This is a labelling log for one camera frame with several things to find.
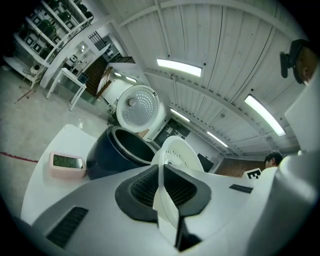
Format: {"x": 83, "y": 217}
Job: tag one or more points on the ceiling light panel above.
{"x": 265, "y": 115}
{"x": 178, "y": 67}
{"x": 217, "y": 139}
{"x": 180, "y": 115}

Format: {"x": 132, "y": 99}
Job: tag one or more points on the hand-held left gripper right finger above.
{"x": 220, "y": 200}

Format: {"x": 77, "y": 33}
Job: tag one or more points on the dark pot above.
{"x": 135, "y": 147}

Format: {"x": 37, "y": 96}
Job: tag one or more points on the white shelf rack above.
{"x": 55, "y": 30}

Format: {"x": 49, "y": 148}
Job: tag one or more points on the black head-worn camera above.
{"x": 285, "y": 65}

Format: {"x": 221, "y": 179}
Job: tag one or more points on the round perforated steamer plate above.
{"x": 180, "y": 150}

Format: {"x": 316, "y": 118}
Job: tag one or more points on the dark blue bin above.
{"x": 83, "y": 78}

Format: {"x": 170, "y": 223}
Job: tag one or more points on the pink digital clock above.
{"x": 66, "y": 165}

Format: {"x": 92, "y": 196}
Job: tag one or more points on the dark staircase with railing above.
{"x": 100, "y": 72}

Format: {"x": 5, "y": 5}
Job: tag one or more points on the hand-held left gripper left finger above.
{"x": 100, "y": 212}

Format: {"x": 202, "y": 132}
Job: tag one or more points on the navy rice cooker white lid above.
{"x": 107, "y": 155}

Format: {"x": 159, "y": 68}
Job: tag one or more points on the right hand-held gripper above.
{"x": 253, "y": 175}

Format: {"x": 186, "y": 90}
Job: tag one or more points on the group of dark helmets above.
{"x": 50, "y": 25}

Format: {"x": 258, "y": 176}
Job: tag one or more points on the white side table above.
{"x": 70, "y": 77}

